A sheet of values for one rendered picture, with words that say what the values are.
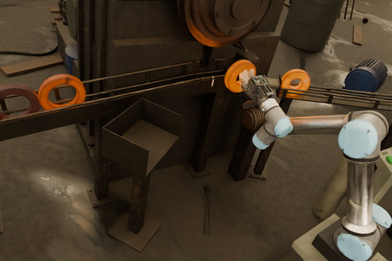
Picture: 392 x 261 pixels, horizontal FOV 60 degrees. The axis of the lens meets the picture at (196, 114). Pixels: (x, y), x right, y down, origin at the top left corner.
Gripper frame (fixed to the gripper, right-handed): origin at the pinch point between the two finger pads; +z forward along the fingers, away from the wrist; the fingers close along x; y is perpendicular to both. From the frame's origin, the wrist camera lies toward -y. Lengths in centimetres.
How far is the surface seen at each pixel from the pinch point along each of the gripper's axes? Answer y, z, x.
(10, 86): -12, 18, 92
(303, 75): -8.9, 0.0, -44.9
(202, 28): 10.1, 19.7, 14.6
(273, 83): -18.3, 4.8, -32.9
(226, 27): 14.6, 13.9, 7.0
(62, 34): -102, 153, 45
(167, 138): -20.4, -13.6, 37.4
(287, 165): -83, -19, -68
